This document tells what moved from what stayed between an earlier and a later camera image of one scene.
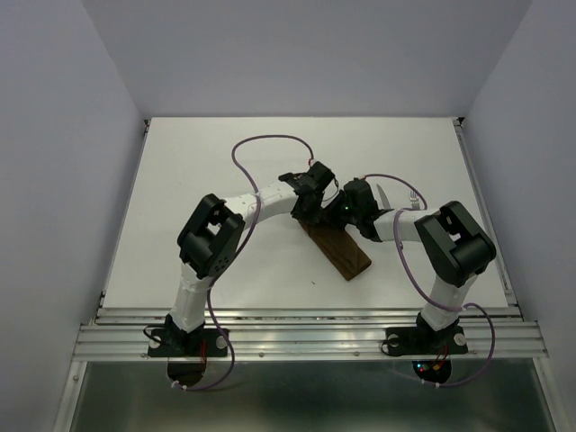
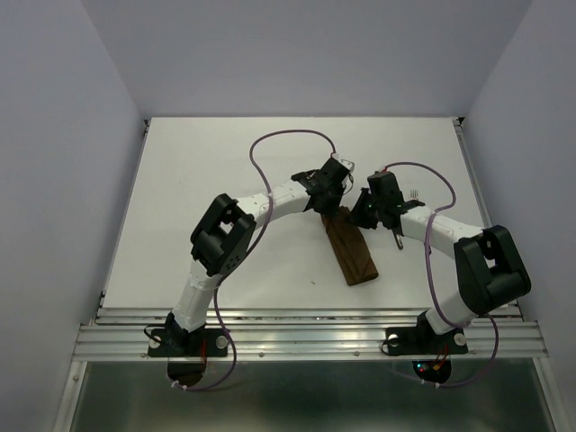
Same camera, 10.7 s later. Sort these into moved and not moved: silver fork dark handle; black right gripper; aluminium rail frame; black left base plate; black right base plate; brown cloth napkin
Moved: black right gripper; brown cloth napkin
Not moved: aluminium rail frame; black right base plate; black left base plate; silver fork dark handle
